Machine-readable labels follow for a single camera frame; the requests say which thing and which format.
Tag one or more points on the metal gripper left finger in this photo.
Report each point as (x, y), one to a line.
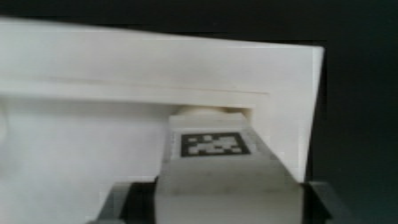
(128, 206)

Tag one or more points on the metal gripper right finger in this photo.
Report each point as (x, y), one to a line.
(325, 210)

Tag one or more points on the white leg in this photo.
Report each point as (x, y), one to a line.
(224, 184)

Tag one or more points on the white square table top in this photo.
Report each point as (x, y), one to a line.
(94, 84)

